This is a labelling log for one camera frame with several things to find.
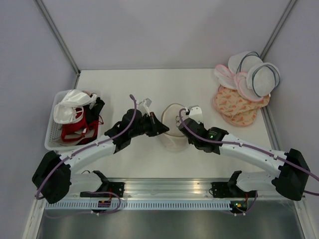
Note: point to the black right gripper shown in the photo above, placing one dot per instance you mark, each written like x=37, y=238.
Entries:
x=190, y=141

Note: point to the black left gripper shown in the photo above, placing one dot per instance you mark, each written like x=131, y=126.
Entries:
x=157, y=127

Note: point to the round beige mesh laundry bag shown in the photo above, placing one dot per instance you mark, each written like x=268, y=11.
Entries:
x=173, y=140

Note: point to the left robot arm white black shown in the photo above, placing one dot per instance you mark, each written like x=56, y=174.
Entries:
x=58, y=175

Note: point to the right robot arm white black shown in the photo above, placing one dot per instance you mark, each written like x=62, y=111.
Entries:
x=286, y=173

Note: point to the orange floral bag lower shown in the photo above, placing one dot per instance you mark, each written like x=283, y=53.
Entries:
x=242, y=119

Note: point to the white pink-trim mesh bag left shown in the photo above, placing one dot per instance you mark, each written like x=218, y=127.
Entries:
x=224, y=76

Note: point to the white pink-trim mesh bag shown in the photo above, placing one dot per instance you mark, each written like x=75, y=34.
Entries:
x=224, y=76
x=242, y=88

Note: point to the white pink-trim mesh bag right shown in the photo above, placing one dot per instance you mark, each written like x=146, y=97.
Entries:
x=242, y=88

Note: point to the black bra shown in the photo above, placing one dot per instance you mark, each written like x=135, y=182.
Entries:
x=92, y=113

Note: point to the red bra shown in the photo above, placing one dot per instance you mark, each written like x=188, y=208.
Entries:
x=81, y=125

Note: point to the white blue-trim mesh bag rear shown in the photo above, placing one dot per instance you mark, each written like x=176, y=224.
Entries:
x=244, y=61

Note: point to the white blue-trim mesh bag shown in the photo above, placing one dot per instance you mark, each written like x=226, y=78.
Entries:
x=244, y=61
x=263, y=78

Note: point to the white blue-trim mesh bag front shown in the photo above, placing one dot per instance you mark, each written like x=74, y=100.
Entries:
x=263, y=78

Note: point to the white plastic basket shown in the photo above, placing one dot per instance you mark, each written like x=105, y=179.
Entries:
x=54, y=129

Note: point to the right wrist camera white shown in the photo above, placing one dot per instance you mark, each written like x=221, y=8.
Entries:
x=194, y=113

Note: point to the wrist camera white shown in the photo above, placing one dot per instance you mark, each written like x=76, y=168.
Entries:
x=143, y=106
x=194, y=113

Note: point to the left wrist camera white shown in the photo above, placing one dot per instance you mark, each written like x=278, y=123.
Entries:
x=143, y=106

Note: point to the aluminium table edge rail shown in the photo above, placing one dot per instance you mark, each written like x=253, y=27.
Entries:
x=164, y=186

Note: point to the right side aluminium rail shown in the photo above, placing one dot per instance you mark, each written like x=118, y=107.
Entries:
x=271, y=128

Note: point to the white slotted cable duct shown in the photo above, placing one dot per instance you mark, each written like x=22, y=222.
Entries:
x=223, y=205

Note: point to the left aluminium frame post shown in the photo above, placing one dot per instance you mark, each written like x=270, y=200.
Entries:
x=57, y=35

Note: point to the aluminium frame post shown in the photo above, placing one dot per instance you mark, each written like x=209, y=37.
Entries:
x=278, y=27
x=57, y=35

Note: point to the right aluminium frame post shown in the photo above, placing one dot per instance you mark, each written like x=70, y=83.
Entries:
x=278, y=27

